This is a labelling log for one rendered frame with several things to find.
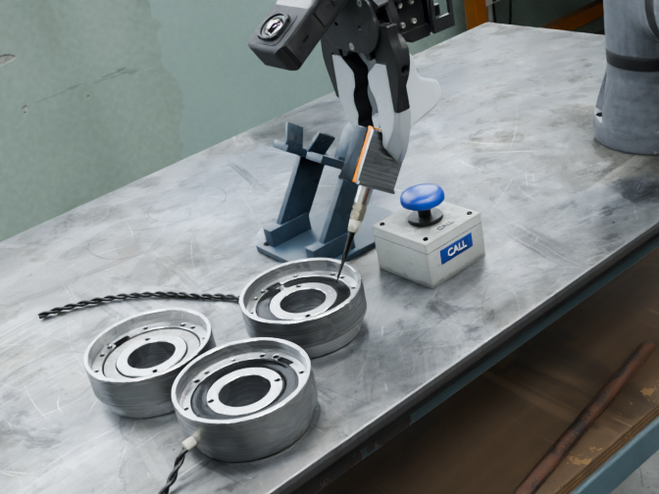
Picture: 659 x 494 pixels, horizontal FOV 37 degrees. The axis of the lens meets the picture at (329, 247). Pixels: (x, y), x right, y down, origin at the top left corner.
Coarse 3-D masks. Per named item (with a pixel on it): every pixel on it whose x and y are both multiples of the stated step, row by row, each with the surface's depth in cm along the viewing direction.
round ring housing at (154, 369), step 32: (128, 320) 83; (160, 320) 83; (192, 320) 82; (96, 352) 80; (128, 352) 80; (160, 352) 81; (96, 384) 76; (128, 384) 74; (160, 384) 74; (128, 416) 77
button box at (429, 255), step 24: (408, 216) 88; (432, 216) 87; (456, 216) 87; (480, 216) 87; (384, 240) 88; (408, 240) 85; (432, 240) 84; (456, 240) 86; (480, 240) 88; (384, 264) 90; (408, 264) 87; (432, 264) 85; (456, 264) 87; (432, 288) 86
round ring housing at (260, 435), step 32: (224, 352) 76; (256, 352) 76; (288, 352) 75; (192, 384) 74; (224, 384) 73; (256, 384) 74; (192, 416) 69; (256, 416) 67; (288, 416) 69; (224, 448) 68; (256, 448) 68
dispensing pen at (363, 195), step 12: (360, 132) 81; (360, 144) 81; (348, 156) 82; (348, 168) 81; (348, 180) 81; (360, 192) 82; (372, 192) 82; (360, 204) 82; (360, 216) 82; (348, 228) 83; (348, 240) 83
